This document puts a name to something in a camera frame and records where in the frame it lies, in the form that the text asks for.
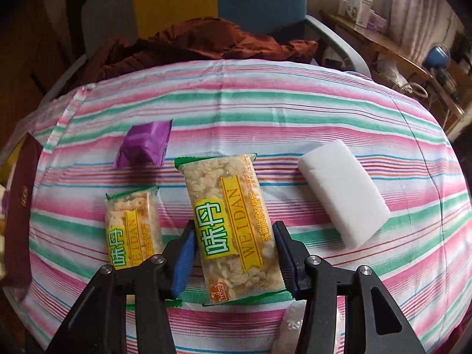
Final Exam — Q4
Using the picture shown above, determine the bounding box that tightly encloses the purple snack packet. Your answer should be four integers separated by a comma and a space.
114, 119, 173, 171

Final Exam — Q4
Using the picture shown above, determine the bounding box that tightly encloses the blue desk lamp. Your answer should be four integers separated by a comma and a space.
423, 44, 453, 75

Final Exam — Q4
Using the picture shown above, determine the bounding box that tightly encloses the white sponge block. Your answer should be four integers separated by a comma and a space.
297, 140, 391, 250

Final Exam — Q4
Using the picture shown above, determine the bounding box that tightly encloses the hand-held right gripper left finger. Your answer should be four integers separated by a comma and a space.
46, 220, 198, 354

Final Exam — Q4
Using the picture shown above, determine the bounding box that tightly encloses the pink white packet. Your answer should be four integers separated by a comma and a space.
271, 296, 348, 354

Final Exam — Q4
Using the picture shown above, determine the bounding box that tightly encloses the white carton box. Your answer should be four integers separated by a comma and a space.
338, 0, 374, 29

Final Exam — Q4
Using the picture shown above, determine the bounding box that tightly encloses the yellow rice cracker packet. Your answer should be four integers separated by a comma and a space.
174, 152, 294, 307
105, 186, 184, 307

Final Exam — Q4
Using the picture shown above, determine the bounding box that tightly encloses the white plastic bag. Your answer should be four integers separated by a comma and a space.
372, 55, 429, 97

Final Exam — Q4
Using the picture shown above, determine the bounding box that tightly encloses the striped bedsheet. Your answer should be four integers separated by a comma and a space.
0, 57, 472, 354

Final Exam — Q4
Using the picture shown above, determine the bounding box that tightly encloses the wooden desk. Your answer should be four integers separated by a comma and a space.
320, 9, 434, 82

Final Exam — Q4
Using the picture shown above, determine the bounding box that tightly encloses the pink tissue box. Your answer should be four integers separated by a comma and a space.
366, 11, 390, 32

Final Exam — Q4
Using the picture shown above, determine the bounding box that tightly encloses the red-brown blanket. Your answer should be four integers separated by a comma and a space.
88, 18, 319, 82

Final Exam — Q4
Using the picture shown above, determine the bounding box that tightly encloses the dark red box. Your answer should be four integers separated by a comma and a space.
0, 132, 44, 290

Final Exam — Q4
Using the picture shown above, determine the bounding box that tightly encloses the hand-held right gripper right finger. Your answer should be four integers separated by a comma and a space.
272, 220, 430, 354

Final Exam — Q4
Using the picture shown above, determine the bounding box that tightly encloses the pink patterned curtain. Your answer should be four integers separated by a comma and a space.
389, 0, 466, 68

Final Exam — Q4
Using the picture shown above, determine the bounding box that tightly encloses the grey bed rail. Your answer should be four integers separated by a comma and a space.
304, 15, 371, 79

